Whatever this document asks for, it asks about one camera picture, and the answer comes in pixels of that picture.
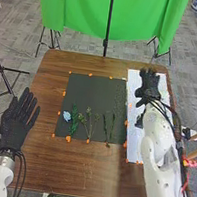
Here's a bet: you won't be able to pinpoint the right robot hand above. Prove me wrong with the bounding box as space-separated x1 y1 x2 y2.
132 65 167 112

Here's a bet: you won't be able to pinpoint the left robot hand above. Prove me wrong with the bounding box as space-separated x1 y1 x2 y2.
0 83 44 159

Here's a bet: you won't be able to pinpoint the black stand legs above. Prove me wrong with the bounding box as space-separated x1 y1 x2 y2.
144 34 176 67
34 24 64 61

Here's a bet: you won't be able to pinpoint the blue flower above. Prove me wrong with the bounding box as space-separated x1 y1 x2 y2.
61 110 73 124

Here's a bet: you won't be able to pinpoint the black tripod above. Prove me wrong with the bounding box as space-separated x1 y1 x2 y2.
0 46 34 122

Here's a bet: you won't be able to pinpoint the white sheet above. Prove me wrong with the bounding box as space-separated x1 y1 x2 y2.
115 68 178 169

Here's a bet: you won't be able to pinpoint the dark mat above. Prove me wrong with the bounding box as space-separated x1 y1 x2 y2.
53 71 135 147

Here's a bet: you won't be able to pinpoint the black stand pole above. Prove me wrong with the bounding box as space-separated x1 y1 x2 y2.
100 0 115 58

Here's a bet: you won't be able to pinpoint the black cable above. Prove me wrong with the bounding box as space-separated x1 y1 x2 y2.
8 150 30 197

